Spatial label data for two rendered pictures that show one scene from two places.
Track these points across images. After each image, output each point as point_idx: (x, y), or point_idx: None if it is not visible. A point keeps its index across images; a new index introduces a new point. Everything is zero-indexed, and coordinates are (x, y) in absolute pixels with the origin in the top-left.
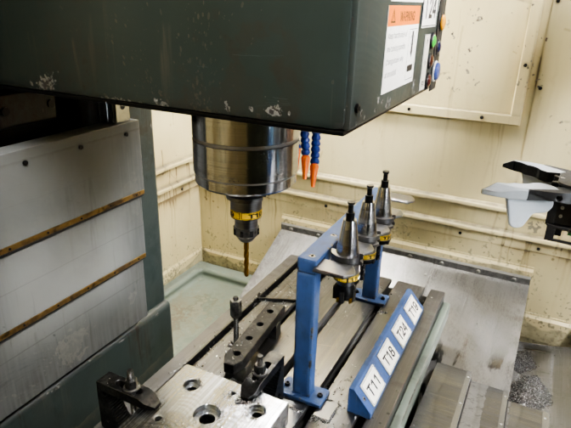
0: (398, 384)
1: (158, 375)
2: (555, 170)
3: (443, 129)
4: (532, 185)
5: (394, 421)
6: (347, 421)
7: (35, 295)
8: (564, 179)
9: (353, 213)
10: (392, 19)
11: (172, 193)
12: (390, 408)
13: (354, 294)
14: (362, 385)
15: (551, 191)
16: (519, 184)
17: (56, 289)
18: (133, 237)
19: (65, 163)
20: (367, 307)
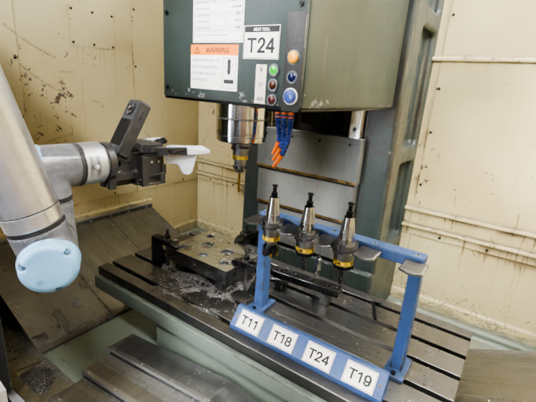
0: (262, 350)
1: (284, 264)
2: (171, 146)
3: None
4: (151, 139)
5: (234, 350)
6: (231, 318)
7: (283, 195)
8: (148, 140)
9: (272, 192)
10: (196, 51)
11: (521, 259)
12: (238, 339)
13: (265, 250)
14: (244, 310)
15: (139, 139)
16: (155, 138)
17: (293, 200)
18: (342, 207)
19: (310, 144)
20: (376, 362)
